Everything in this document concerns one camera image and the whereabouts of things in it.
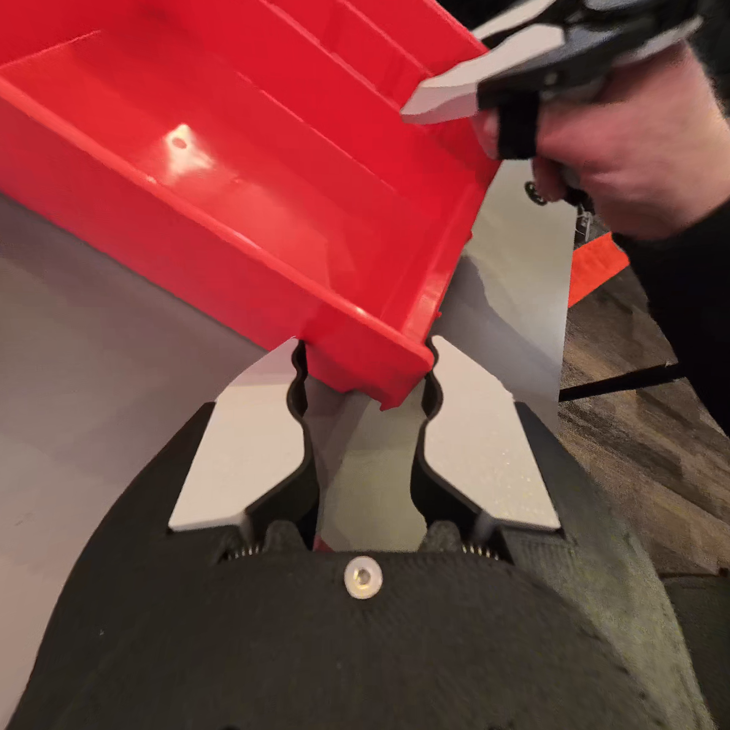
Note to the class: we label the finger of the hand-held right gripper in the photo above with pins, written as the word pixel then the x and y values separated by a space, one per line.
pixel 513 20
pixel 456 94

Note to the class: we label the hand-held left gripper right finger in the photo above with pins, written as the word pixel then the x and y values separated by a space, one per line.
pixel 485 450

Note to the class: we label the person's right forearm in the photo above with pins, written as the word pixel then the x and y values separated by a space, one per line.
pixel 690 319

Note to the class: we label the orange plastic piece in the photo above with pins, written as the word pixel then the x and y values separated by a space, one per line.
pixel 596 268

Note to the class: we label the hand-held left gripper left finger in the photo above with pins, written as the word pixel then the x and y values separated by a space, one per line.
pixel 239 450

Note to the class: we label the red plastic bin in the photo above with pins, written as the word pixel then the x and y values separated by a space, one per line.
pixel 228 171

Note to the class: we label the person's right hand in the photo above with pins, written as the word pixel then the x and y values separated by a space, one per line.
pixel 639 154

